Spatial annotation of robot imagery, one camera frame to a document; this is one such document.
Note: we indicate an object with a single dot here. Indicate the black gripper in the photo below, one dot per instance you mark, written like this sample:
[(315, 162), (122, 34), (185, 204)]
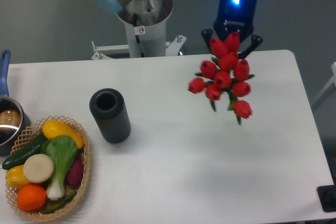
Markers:
[(234, 15)]

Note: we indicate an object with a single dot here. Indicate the red tulip bouquet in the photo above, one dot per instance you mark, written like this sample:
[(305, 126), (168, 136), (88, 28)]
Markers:
[(225, 73)]

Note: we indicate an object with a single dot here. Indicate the dark grey ribbed vase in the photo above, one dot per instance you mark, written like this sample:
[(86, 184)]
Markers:
[(109, 111)]

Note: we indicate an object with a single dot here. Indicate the black device at edge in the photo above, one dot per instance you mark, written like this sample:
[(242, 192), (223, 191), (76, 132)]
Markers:
[(327, 197)]

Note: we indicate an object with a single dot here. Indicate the yellow squash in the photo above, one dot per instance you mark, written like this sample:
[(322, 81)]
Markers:
[(53, 128)]

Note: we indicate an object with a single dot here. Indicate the green bok choy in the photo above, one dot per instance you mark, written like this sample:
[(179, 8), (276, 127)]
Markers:
[(62, 150)]

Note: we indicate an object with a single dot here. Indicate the purple sweet potato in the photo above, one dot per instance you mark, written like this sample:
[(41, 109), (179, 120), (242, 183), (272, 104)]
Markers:
[(75, 174)]

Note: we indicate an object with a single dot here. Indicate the woven wicker basket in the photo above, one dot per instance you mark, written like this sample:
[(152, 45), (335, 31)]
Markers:
[(25, 137)]

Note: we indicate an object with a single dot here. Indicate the green chili pepper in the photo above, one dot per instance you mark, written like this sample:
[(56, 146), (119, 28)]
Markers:
[(60, 204)]

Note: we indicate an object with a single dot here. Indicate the beige round disc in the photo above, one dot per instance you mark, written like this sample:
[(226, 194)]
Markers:
[(38, 168)]

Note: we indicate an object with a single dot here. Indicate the dark green cucumber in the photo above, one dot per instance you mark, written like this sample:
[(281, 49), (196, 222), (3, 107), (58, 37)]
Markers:
[(28, 150)]

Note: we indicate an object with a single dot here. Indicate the orange fruit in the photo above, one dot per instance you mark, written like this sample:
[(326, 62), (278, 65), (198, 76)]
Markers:
[(31, 197)]

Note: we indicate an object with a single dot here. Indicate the yellow bell pepper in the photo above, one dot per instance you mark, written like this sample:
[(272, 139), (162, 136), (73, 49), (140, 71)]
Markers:
[(15, 177)]

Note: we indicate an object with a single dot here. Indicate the white metal base frame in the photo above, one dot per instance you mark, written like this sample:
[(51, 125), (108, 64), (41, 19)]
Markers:
[(140, 50)]

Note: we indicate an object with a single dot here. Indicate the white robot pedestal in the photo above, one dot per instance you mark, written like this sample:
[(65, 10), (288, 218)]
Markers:
[(145, 20)]

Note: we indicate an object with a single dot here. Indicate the blue handled saucepan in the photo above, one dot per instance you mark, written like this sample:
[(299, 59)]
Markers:
[(13, 118)]

